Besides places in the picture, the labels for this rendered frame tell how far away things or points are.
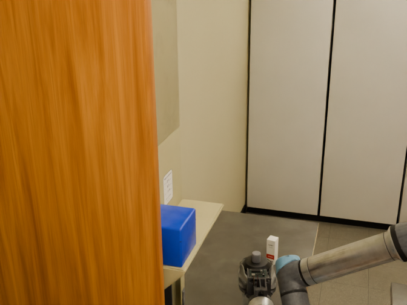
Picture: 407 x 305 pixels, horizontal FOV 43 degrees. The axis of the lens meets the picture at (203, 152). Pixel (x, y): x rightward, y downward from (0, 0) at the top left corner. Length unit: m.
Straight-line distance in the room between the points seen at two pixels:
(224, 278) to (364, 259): 0.79
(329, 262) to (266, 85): 2.82
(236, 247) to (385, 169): 2.22
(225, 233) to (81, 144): 1.49
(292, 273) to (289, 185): 2.91
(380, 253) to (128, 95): 0.80
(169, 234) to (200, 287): 0.98
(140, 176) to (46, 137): 0.19
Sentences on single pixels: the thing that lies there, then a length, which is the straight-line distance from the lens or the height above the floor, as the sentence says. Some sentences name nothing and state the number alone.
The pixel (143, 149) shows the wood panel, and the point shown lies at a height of 1.80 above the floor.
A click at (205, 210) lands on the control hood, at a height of 1.51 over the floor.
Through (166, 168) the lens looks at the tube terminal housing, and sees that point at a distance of 1.24.
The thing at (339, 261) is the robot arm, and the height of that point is 1.36.
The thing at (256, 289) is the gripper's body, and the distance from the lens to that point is 1.55.
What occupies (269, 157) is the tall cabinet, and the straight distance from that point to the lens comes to 4.30.
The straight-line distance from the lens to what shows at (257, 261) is 1.72.
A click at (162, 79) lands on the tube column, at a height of 1.85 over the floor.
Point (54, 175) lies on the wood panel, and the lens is 1.01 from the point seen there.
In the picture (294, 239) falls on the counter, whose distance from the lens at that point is 2.35.
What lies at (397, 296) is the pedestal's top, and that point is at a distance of 2.09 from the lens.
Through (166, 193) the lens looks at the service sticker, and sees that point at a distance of 1.26.
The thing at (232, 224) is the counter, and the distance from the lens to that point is 2.44.
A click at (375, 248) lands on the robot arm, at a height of 1.41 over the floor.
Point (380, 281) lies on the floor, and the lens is 3.88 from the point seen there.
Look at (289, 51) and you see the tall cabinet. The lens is 4.05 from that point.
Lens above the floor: 2.11
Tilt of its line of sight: 21 degrees down
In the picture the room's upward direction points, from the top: 1 degrees counter-clockwise
